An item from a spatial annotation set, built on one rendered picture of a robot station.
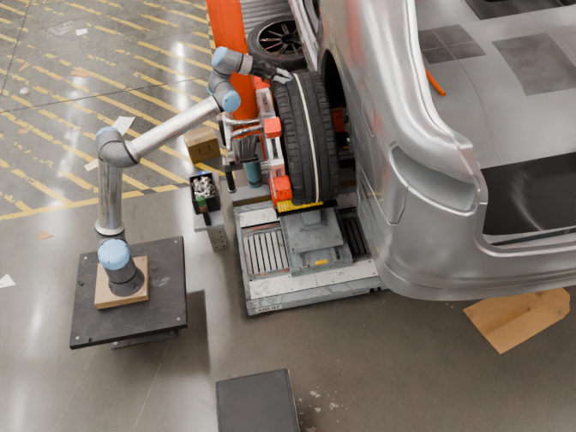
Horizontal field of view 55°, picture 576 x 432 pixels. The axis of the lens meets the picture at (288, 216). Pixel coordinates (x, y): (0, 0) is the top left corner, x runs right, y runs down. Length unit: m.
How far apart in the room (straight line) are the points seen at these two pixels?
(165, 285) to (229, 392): 0.75
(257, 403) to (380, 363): 0.76
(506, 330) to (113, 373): 2.12
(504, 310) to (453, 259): 1.35
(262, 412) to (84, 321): 1.10
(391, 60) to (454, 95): 1.00
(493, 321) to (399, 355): 0.55
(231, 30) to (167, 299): 1.42
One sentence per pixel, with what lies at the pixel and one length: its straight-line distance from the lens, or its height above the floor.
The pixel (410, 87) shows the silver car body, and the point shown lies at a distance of 1.79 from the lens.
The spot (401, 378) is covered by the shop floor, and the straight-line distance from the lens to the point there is 3.00.
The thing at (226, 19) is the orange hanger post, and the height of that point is 1.36.
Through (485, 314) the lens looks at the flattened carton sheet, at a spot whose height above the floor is 0.01.
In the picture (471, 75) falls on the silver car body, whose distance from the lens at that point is 2.96.
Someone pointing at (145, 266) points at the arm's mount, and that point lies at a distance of 3.13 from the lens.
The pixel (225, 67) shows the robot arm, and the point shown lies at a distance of 2.58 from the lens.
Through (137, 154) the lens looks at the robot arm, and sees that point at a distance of 2.53.
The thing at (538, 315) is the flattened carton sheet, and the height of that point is 0.01.
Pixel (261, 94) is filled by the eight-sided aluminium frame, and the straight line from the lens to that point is 2.74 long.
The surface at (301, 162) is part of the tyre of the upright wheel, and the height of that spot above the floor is 0.98.
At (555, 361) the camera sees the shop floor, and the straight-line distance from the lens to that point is 3.21.
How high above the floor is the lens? 2.72
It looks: 49 degrees down
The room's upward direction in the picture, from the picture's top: 8 degrees counter-clockwise
